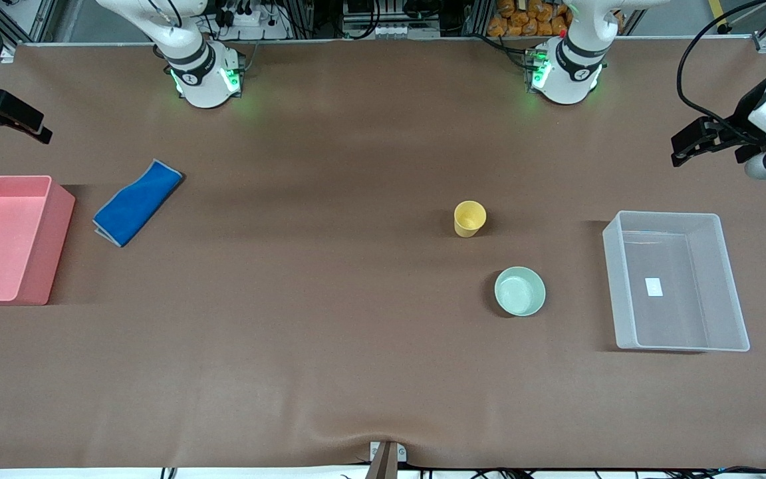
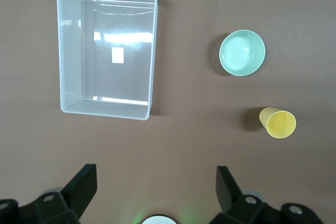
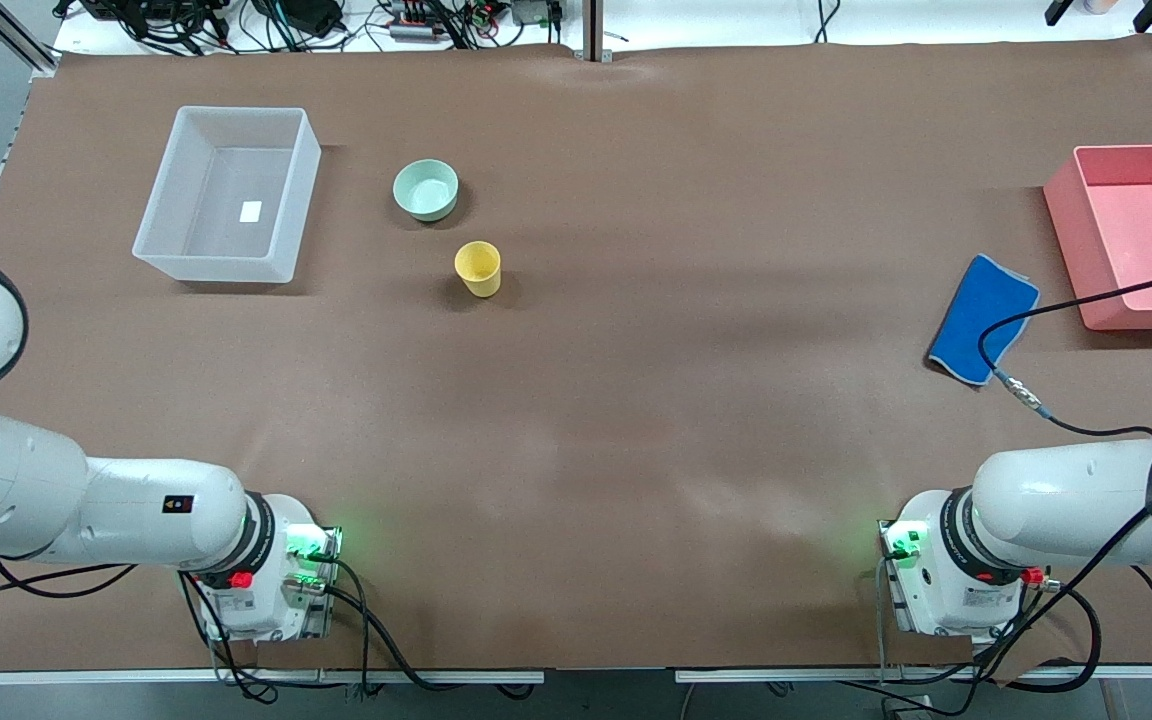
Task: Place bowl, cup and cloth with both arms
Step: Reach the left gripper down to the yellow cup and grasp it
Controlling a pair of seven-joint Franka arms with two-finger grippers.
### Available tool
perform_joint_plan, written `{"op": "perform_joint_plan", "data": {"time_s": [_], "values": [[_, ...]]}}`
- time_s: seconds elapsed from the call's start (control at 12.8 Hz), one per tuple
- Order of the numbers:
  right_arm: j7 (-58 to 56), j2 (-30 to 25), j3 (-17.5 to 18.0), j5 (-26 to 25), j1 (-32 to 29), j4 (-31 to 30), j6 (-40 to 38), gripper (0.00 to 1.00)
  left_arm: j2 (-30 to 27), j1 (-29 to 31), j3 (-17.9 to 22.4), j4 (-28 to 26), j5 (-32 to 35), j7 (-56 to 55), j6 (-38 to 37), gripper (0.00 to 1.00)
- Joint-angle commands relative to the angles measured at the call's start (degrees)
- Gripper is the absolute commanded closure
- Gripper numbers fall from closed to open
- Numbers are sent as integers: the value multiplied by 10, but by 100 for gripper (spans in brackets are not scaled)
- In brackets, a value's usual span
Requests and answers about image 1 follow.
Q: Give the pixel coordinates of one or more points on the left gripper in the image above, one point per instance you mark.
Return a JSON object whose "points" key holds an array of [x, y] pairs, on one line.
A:
{"points": [[747, 108]]}

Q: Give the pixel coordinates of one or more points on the blue cloth with grey hem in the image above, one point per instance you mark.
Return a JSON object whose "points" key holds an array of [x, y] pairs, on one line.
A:
{"points": [[135, 203]]}

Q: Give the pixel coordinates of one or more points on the light green bowl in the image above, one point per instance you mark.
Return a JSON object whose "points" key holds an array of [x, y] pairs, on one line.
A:
{"points": [[520, 293]]}

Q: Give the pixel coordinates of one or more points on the yellow cup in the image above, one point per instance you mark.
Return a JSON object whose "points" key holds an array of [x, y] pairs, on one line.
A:
{"points": [[469, 219]]}

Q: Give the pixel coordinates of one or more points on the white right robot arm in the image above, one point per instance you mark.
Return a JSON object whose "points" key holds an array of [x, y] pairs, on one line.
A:
{"points": [[203, 86]]}

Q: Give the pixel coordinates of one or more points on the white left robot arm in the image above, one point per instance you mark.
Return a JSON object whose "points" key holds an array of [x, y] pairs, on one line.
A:
{"points": [[566, 83]]}

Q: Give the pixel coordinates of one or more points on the white label sticker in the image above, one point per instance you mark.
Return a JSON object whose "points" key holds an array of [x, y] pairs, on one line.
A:
{"points": [[653, 287]]}

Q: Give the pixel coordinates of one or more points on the clear plastic bin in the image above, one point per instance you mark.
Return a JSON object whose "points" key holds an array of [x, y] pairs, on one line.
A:
{"points": [[669, 326]]}

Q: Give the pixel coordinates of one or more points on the bag of orange items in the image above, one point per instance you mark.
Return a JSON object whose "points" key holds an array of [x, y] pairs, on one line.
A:
{"points": [[522, 23]]}

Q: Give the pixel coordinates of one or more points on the white power strip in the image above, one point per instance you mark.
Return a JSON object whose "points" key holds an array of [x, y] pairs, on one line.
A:
{"points": [[250, 26]]}

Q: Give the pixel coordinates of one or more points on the white socket strip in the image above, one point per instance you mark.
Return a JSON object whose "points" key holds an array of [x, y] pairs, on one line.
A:
{"points": [[396, 30]]}

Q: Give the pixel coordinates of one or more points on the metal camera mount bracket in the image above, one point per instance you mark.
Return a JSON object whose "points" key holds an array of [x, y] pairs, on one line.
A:
{"points": [[386, 462]]}

